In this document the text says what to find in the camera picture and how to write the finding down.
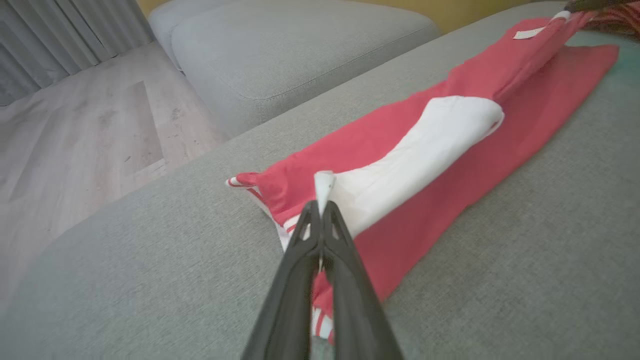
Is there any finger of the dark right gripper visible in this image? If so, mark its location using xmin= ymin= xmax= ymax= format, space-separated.
xmin=564 ymin=0 xmax=626 ymax=13

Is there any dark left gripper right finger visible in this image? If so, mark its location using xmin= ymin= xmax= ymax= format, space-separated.
xmin=320 ymin=201 xmax=403 ymax=360

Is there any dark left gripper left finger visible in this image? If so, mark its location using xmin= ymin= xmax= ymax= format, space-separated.
xmin=241 ymin=201 xmax=324 ymax=360

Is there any red jersey with white trim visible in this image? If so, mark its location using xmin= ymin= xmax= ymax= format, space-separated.
xmin=225 ymin=9 xmax=621 ymax=347

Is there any yellow sofa backrest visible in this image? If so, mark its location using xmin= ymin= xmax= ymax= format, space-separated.
xmin=345 ymin=0 xmax=556 ymax=35

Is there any large grey sofa seat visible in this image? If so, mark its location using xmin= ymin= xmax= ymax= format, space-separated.
xmin=0 ymin=0 xmax=640 ymax=360

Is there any grey sofa seat cushion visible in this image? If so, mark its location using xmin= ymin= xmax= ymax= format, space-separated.
xmin=148 ymin=0 xmax=236 ymax=71
xmin=171 ymin=0 xmax=442 ymax=138

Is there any yellow sofa armrest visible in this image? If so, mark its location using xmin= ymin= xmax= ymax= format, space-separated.
xmin=136 ymin=0 xmax=173 ymax=17

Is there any grey pleated curtain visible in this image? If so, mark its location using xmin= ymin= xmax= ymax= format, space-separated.
xmin=0 ymin=0 xmax=155 ymax=107

